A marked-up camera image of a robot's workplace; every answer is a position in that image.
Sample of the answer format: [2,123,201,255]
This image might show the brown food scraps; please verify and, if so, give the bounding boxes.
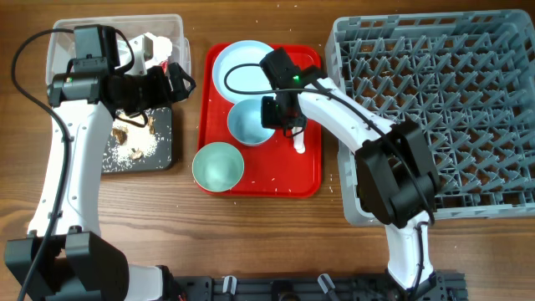
[103,109,168,168]

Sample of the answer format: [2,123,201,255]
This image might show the small light blue bowl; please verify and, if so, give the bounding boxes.
[227,99,275,146]

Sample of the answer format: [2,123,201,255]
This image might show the white napkin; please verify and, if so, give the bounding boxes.
[145,33,172,71]

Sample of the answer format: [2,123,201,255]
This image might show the large light blue plate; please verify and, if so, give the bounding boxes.
[212,40,273,104]

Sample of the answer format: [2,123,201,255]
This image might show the green bowl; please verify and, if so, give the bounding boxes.
[191,142,245,192]

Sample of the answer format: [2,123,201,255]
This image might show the red snack wrapper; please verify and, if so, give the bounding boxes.
[160,61,168,73]

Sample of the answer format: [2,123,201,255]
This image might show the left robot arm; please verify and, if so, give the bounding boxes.
[4,24,196,300]

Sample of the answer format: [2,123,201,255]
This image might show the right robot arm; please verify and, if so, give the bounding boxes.
[259,48,441,300]

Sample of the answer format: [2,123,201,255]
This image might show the grey dishwasher rack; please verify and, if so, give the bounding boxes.
[325,9,534,219]

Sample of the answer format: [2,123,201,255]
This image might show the black plastic tray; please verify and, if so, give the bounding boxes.
[99,104,174,173]

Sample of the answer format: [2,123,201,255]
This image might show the red serving tray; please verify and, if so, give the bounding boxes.
[197,43,322,198]

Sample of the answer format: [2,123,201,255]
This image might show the clear plastic bin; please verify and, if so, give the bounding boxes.
[45,14,191,106]

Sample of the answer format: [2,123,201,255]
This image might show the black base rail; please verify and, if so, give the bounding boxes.
[95,273,467,301]

